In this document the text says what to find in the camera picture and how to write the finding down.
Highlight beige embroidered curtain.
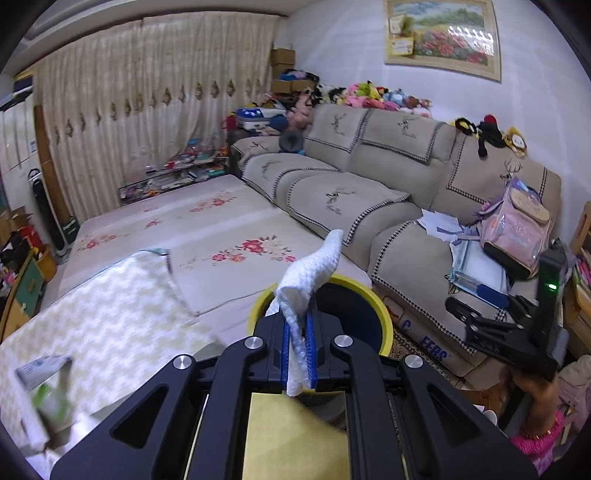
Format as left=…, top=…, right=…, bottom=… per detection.
left=33, top=11, right=280, bottom=221

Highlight framed flower painting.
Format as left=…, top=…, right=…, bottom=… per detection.
left=383, top=1, right=502, bottom=82

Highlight pile of plush toys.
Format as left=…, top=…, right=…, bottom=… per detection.
left=287, top=78, right=432, bottom=131

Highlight stacked cardboard boxes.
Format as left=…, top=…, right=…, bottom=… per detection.
left=270, top=48, right=318, bottom=96

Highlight red fire extinguisher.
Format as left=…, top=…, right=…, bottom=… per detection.
left=17, top=225, right=45, bottom=253

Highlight person right hand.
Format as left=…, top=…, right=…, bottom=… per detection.
left=512, top=370, right=559, bottom=437

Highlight white paper towel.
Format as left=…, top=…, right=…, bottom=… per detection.
left=266, top=229, right=344, bottom=397

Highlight floral floor mattress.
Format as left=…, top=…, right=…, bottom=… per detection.
left=58, top=174, right=374, bottom=342

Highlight yellow green tv stand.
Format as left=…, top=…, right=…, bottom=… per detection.
left=1, top=251, right=45, bottom=341

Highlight pink school backpack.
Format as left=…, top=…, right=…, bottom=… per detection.
left=478, top=177, right=552, bottom=280

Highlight chevron patterned table cloth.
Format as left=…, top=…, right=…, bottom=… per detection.
left=1, top=251, right=213, bottom=446

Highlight papers on sofa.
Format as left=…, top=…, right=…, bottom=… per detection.
left=417, top=209, right=480, bottom=244

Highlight black tower fan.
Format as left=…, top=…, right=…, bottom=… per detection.
left=27, top=168, right=69, bottom=258

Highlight low toy shelf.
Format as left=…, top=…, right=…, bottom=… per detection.
left=118, top=145, right=229, bottom=205

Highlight yellow rimmed trash bin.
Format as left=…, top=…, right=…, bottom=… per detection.
left=247, top=274, right=395, bottom=407

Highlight white blue plastic pouch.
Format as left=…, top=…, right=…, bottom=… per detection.
left=15, top=355, right=73, bottom=391

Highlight beige sofa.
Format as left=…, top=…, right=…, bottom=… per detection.
left=231, top=104, right=561, bottom=390

